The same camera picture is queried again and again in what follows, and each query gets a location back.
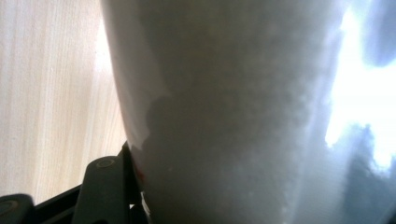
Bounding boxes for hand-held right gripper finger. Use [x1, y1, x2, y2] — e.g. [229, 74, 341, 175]
[120, 141, 151, 224]

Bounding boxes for red and white sugar pouch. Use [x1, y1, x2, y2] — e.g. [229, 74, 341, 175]
[99, 0, 396, 224]

